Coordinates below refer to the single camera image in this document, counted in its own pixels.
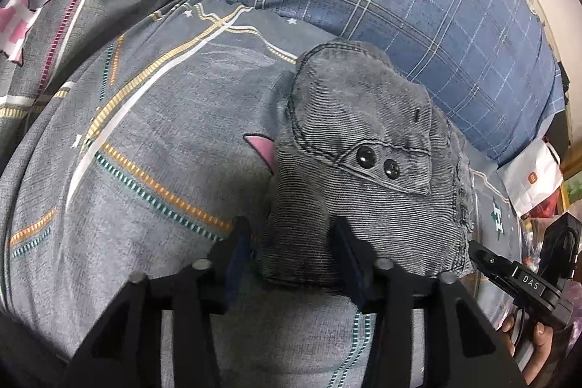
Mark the grey patterned bed sheet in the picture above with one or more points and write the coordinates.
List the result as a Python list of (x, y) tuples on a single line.
[(159, 97)]

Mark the white paper bag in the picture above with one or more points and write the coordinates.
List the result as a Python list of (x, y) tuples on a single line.
[(532, 179)]

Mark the red plastic bag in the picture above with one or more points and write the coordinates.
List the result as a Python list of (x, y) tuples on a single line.
[(545, 208)]

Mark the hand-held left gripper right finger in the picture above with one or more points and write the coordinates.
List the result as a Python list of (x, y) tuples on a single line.
[(352, 270)]

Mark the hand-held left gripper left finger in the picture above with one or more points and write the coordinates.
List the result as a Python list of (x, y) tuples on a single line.
[(236, 260)]

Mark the grey denim pants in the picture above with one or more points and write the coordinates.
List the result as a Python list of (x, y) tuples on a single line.
[(363, 197)]

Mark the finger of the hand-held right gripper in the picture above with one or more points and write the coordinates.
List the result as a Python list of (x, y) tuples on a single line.
[(491, 263)]

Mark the person's right hand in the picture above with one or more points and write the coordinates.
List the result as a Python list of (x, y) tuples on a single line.
[(541, 347)]

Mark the dark cloth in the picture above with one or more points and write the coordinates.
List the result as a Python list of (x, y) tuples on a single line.
[(566, 106)]

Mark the clear plastic bag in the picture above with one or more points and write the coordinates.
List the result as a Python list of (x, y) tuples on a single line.
[(532, 238)]

